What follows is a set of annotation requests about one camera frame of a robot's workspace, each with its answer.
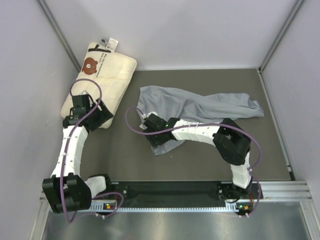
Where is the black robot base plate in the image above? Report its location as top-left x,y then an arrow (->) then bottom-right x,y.
89,180 -> 265,201

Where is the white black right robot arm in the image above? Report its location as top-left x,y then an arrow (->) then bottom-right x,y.
143,113 -> 252,199

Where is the cream bear print pillow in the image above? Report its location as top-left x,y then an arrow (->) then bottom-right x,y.
71,42 -> 137,115

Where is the aluminium front frame rail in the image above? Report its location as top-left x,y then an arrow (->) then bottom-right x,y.
39,181 -> 313,202

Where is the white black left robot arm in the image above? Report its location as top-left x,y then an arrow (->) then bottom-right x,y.
42,102 -> 114,214

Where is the white pillow care tag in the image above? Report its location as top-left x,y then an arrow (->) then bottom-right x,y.
100,37 -> 119,52

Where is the grey fabric pillowcase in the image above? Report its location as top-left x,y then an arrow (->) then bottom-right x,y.
136,85 -> 265,156

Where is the left rear aluminium post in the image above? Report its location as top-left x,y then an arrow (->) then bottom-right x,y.
35,0 -> 81,72

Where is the right rear aluminium post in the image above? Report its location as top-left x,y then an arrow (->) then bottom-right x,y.
258,0 -> 306,73

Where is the aluminium post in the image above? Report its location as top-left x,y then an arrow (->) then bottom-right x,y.
258,0 -> 306,73
35,0 -> 81,72

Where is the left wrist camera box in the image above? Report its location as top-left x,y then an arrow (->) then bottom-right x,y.
69,91 -> 94,117

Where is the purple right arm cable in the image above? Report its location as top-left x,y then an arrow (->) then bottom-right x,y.
124,107 -> 264,218

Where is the slotted grey cable duct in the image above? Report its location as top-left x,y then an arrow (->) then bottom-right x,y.
88,201 -> 253,213

